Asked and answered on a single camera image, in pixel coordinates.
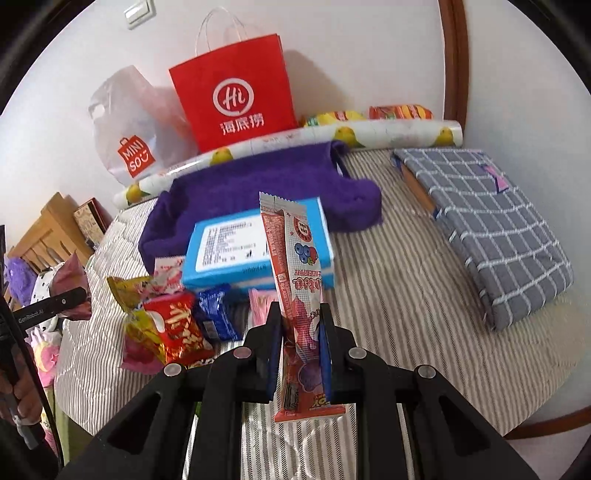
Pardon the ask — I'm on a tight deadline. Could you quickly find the blue tissue pack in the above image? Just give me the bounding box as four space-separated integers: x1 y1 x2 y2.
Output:
180 197 337 292

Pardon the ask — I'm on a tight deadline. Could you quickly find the grey checked folded cloth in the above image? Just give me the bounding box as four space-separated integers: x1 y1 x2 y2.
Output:
392 148 574 331

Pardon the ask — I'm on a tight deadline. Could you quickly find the rolled lemon print mat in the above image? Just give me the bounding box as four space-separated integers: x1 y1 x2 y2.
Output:
112 119 465 211

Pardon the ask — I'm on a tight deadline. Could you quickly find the magenta foil snack packet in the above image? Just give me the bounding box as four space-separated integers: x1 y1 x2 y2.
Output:
49 253 92 321

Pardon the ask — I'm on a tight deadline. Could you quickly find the white wall switch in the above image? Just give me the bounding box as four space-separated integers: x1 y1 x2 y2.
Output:
123 0 156 30

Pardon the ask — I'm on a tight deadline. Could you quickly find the red Haidilao paper bag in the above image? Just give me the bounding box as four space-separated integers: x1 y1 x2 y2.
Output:
169 7 297 152

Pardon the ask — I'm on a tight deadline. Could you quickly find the patterned brown book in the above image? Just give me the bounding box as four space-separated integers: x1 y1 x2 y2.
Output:
73 198 111 251

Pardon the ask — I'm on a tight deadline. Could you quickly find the yellow chips bag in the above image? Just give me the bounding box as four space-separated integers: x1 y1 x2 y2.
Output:
301 110 366 127

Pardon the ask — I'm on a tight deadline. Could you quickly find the pink floral cloth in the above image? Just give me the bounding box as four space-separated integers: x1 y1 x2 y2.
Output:
32 341 60 388

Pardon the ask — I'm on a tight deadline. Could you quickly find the blue cookie packet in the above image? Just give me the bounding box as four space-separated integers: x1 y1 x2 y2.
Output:
193 284 242 342

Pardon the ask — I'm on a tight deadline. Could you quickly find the striped quilted mattress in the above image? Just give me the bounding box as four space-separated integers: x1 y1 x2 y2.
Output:
54 148 591 480

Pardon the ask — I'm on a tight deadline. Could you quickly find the purple cloth basket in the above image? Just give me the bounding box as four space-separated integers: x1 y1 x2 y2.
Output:
138 141 382 273

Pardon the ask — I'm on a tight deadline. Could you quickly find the white Miniso plastic bag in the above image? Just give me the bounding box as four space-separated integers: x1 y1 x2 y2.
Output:
88 66 197 186

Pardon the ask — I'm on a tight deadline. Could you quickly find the purple plush toy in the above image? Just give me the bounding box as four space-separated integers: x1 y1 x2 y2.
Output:
4 257 37 306

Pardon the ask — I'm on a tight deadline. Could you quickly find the red gold snack packet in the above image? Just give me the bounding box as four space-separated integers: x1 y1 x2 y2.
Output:
142 291 214 366

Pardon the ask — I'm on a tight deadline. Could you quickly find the white strawberry candy packet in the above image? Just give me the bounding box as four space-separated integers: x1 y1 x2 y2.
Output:
150 256 185 295

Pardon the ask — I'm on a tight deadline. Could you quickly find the long red candy stick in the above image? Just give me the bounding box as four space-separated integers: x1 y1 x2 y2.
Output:
259 193 345 423

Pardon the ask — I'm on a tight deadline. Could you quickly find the yellow pink snack bag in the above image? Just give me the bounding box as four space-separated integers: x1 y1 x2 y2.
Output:
107 276 165 375

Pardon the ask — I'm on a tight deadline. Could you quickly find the red orange chips bag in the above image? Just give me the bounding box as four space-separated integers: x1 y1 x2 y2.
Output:
369 104 433 120

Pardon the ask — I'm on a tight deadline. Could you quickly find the wooden headboard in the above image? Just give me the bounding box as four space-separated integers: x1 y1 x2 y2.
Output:
8 192 93 274

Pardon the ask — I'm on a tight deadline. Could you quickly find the person's left hand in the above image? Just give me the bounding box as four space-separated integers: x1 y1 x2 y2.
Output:
1 350 43 425

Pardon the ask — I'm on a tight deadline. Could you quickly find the brown wooden door frame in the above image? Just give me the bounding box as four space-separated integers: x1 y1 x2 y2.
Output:
438 0 470 129

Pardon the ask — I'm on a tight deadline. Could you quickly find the white spotted pillow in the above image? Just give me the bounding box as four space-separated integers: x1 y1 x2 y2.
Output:
26 268 60 345

